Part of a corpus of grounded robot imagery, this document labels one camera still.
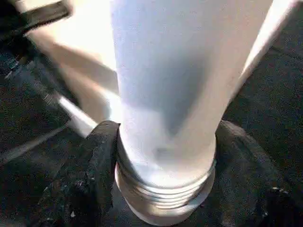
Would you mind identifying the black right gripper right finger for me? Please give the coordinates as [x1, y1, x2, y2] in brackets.
[204, 121, 303, 227]

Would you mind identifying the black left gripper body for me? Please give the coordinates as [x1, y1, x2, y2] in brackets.
[0, 0, 74, 107]

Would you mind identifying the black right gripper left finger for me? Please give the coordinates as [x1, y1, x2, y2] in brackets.
[33, 121, 121, 227]

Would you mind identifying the white plastic table top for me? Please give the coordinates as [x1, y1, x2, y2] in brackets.
[14, 0, 296, 139]

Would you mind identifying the white plastic table leg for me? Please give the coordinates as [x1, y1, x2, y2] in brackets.
[110, 0, 275, 227]

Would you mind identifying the black work mat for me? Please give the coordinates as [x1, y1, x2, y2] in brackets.
[0, 0, 303, 227]

